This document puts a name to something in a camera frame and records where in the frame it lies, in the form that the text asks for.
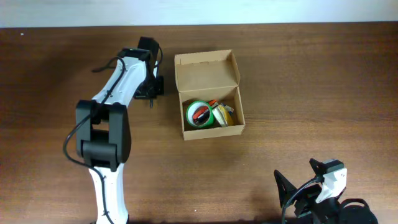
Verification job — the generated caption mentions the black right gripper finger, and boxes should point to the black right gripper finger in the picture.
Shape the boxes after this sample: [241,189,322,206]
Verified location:
[309,158,323,175]
[274,170,297,208]

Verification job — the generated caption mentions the green tape roll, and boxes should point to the green tape roll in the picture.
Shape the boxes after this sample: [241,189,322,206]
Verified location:
[185,100,214,129]

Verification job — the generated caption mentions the orange black stapler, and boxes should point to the orange black stapler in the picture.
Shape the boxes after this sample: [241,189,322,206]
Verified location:
[192,100,217,125]

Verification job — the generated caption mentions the brown cardboard box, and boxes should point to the brown cardboard box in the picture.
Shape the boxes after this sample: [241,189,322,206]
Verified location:
[174,50,246,141]

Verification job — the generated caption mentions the yellow sticky note pad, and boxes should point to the yellow sticky note pad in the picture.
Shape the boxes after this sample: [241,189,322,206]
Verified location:
[212,105,234,128]

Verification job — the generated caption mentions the blue white staples box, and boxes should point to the blue white staples box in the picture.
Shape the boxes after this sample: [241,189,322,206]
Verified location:
[224,105,234,114]

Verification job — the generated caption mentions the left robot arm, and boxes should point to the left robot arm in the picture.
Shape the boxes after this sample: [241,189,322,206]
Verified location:
[72,37,164,223]

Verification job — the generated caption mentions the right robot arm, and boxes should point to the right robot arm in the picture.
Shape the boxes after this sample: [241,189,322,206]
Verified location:
[274,159,378,224]

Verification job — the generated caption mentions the black right camera cable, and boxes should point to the black right camera cable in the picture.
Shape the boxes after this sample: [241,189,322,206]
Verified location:
[280,174,324,224]

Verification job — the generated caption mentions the black camera cable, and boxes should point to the black camera cable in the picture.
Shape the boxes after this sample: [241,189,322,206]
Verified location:
[62,45,164,224]
[280,174,324,224]

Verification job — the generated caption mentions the black left camera cable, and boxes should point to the black left camera cable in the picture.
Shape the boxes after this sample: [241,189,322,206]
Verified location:
[62,45,164,224]

